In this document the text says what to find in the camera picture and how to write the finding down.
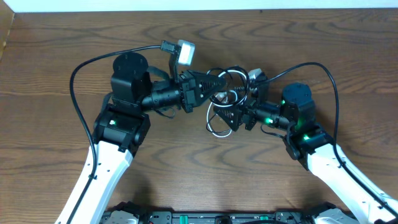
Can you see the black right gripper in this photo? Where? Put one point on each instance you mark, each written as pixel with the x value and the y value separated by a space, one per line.
pixel 245 115

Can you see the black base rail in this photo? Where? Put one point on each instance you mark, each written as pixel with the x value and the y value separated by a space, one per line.
pixel 128 212

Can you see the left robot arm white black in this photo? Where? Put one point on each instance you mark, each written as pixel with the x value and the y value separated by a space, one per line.
pixel 122 125

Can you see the cardboard panel left side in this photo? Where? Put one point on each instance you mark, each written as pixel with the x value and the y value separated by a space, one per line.
pixel 7 18

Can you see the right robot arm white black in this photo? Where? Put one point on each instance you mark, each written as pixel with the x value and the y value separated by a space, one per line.
pixel 307 141

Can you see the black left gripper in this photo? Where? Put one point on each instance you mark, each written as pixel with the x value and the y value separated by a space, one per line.
pixel 187 91

